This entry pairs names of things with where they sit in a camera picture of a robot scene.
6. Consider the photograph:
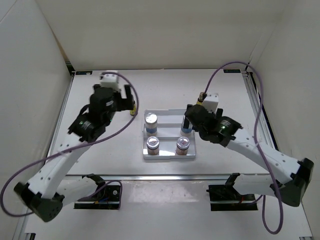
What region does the blue-label silver-cap jar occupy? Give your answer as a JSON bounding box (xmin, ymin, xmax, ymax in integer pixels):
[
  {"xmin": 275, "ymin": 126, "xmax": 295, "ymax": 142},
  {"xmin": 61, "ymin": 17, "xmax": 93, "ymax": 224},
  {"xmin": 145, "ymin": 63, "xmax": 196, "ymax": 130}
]
[
  {"xmin": 180, "ymin": 116, "xmax": 193, "ymax": 137},
  {"xmin": 144, "ymin": 112, "xmax": 158, "ymax": 136}
]

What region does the yellow sauce bottle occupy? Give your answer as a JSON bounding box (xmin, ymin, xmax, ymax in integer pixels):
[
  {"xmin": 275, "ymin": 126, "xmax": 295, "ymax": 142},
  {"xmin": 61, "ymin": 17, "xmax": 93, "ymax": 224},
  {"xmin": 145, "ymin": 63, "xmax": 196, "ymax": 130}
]
[
  {"xmin": 196, "ymin": 92, "xmax": 207, "ymax": 106},
  {"xmin": 129, "ymin": 100, "xmax": 138, "ymax": 117}
]

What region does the brown spice jar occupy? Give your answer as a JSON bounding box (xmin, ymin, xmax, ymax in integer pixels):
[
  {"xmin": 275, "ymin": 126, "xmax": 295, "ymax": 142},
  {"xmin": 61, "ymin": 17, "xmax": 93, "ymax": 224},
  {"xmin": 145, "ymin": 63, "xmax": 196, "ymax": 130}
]
[
  {"xmin": 146, "ymin": 136, "xmax": 160, "ymax": 155},
  {"xmin": 175, "ymin": 136, "xmax": 190, "ymax": 155}
]

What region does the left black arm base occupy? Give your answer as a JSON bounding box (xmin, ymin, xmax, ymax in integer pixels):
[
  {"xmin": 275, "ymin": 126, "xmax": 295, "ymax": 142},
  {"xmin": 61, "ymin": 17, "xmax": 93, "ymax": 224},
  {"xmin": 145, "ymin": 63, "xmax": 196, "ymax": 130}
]
[{"xmin": 73, "ymin": 174, "xmax": 123, "ymax": 210}]

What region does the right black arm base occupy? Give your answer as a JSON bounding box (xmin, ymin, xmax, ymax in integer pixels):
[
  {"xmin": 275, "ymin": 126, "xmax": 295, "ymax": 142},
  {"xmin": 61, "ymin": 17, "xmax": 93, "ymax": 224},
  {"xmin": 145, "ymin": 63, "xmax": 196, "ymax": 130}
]
[{"xmin": 206, "ymin": 173, "xmax": 258, "ymax": 212}]

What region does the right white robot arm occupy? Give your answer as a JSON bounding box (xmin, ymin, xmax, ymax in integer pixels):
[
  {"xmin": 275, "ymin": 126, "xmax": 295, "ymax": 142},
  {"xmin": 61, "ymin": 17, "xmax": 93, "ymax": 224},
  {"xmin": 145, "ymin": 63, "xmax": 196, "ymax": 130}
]
[{"xmin": 184, "ymin": 104, "xmax": 314, "ymax": 207}]

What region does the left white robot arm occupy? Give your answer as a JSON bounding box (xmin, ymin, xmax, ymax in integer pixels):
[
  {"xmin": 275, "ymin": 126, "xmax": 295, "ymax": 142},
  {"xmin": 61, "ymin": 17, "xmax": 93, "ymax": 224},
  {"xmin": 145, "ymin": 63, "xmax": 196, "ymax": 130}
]
[{"xmin": 14, "ymin": 84, "xmax": 137, "ymax": 223}]

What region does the white tiered organizer tray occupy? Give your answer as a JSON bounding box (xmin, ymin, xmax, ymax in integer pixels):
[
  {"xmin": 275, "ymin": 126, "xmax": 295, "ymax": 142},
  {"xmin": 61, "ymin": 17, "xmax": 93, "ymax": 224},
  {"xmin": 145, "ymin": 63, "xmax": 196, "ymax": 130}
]
[{"xmin": 142, "ymin": 109, "xmax": 197, "ymax": 162}]

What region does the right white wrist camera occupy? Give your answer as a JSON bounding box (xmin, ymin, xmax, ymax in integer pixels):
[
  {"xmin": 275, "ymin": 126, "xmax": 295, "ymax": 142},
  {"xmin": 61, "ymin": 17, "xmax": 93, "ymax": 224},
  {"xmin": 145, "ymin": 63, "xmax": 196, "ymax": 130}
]
[{"xmin": 202, "ymin": 93, "xmax": 219, "ymax": 113}]

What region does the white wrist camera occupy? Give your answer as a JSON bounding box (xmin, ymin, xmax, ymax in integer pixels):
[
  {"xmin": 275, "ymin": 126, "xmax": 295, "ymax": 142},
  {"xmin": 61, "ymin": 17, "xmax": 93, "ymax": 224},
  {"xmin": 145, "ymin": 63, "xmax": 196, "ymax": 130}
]
[
  {"xmin": 99, "ymin": 71, "xmax": 120, "ymax": 92},
  {"xmin": 202, "ymin": 93, "xmax": 219, "ymax": 113}
]

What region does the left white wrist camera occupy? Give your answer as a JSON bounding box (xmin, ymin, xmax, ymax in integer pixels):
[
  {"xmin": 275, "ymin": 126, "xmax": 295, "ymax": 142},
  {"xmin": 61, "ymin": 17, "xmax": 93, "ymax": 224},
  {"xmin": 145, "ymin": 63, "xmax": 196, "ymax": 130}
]
[{"xmin": 99, "ymin": 71, "xmax": 120, "ymax": 92}]

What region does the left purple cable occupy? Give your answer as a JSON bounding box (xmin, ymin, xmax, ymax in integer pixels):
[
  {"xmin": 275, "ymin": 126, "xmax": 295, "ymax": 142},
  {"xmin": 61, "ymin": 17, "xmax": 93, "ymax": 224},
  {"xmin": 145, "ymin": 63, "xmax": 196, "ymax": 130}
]
[{"xmin": 0, "ymin": 71, "xmax": 140, "ymax": 216}]

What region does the purple cable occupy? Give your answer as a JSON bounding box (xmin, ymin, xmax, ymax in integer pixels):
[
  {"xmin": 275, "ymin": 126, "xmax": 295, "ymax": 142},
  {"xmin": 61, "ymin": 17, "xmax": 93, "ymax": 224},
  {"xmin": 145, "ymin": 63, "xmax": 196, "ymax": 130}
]
[
  {"xmin": 203, "ymin": 61, "xmax": 285, "ymax": 235},
  {"xmin": 0, "ymin": 71, "xmax": 140, "ymax": 216}
]

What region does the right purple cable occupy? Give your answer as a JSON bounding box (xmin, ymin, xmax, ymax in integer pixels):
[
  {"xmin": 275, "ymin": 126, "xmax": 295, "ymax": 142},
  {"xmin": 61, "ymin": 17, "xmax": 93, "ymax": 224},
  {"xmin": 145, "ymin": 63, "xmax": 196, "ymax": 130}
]
[{"xmin": 203, "ymin": 61, "xmax": 285, "ymax": 235}]

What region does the aluminium table rail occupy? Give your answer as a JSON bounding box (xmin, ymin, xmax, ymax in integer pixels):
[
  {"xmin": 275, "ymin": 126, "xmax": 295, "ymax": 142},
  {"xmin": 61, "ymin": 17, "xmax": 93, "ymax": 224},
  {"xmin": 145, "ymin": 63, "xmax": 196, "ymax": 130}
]
[{"xmin": 27, "ymin": 172, "xmax": 298, "ymax": 183}]

